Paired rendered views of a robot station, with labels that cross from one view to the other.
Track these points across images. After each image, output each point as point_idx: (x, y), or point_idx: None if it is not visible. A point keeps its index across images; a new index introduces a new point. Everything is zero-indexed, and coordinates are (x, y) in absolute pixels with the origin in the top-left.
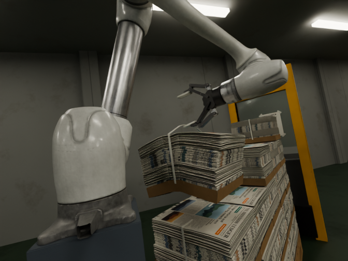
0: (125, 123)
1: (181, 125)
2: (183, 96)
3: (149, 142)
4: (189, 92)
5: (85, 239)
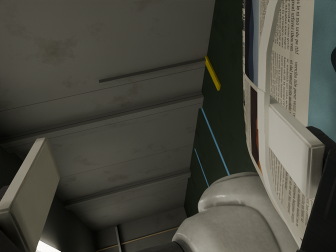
0: None
1: (272, 183)
2: (47, 189)
3: (258, 174)
4: (30, 241)
5: None
